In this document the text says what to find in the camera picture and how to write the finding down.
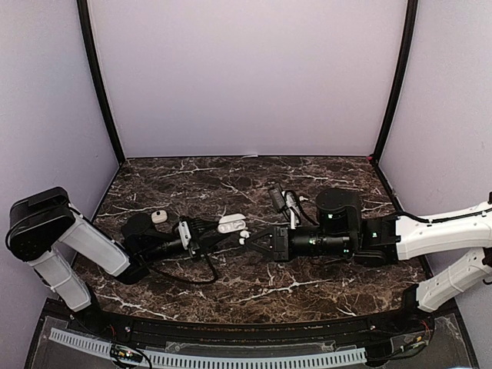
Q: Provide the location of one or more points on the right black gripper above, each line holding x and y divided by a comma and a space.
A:
281, 247

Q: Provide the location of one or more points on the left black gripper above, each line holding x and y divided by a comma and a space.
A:
205, 244

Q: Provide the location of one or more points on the white oval charging case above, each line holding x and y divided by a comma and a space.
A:
231, 223

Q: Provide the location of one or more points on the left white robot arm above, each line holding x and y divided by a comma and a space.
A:
43, 225

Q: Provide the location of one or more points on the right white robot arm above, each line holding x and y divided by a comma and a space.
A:
402, 236

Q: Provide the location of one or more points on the small white charging case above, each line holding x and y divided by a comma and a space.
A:
159, 217

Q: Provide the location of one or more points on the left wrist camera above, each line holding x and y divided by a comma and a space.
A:
184, 233

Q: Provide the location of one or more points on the white slotted cable duct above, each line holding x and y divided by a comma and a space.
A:
203, 356

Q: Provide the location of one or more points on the black front rail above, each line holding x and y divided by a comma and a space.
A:
370, 329

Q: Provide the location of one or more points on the right black frame post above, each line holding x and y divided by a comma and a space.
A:
400, 70

